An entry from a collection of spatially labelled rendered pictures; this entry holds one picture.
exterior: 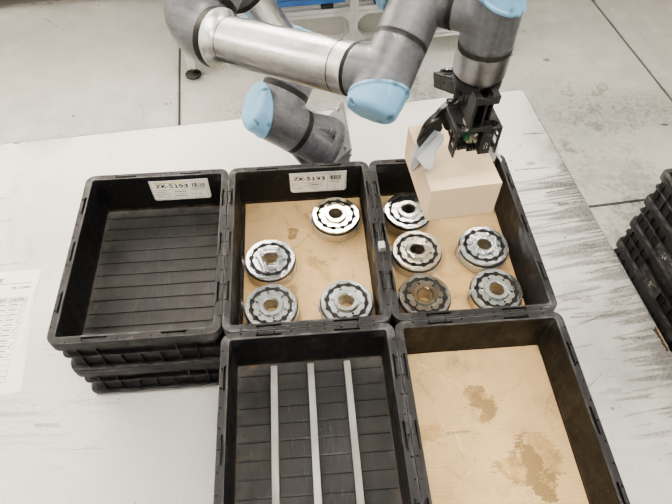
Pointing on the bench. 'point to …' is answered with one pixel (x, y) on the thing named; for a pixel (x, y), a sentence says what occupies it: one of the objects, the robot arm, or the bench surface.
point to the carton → (453, 181)
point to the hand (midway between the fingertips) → (451, 162)
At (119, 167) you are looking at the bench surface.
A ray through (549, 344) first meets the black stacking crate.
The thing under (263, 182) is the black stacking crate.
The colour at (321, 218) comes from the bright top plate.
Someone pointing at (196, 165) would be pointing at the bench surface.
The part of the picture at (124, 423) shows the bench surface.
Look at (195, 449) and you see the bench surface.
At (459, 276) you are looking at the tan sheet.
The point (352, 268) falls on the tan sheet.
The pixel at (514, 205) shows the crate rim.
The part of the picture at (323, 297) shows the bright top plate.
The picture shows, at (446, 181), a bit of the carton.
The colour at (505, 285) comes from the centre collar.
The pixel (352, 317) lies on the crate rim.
